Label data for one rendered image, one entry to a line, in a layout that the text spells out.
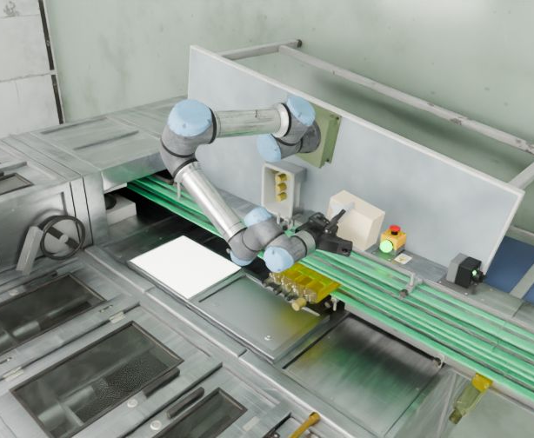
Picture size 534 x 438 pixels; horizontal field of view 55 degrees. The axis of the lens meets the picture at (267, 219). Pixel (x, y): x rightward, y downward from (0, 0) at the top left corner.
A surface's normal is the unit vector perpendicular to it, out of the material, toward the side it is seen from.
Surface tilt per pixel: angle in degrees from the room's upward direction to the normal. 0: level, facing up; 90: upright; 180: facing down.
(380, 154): 0
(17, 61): 90
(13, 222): 90
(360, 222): 0
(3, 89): 90
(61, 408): 90
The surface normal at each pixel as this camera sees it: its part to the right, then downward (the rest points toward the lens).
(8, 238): 0.74, 0.34
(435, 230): -0.67, 0.34
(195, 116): 0.30, -0.50
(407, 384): 0.03, -0.88
